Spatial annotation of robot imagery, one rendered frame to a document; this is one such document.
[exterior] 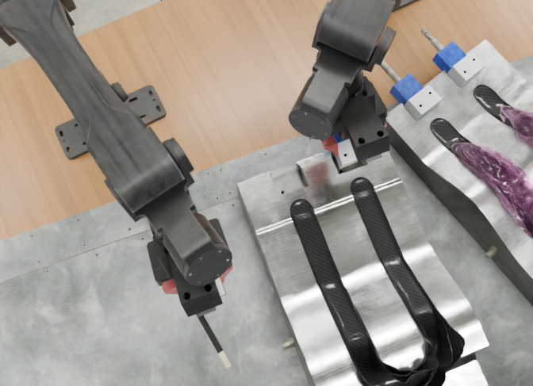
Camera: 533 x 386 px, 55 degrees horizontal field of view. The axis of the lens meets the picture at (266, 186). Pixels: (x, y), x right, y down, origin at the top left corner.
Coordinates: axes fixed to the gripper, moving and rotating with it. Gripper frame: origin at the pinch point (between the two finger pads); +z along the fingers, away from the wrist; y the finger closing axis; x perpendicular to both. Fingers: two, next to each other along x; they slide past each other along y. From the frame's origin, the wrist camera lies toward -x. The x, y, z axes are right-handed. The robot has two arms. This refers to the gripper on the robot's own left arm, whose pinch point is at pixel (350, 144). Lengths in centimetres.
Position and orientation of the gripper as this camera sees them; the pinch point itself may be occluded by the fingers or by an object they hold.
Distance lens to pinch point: 82.2
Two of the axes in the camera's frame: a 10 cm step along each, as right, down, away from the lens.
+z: 2.2, 5.1, 8.3
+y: 9.4, -3.5, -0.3
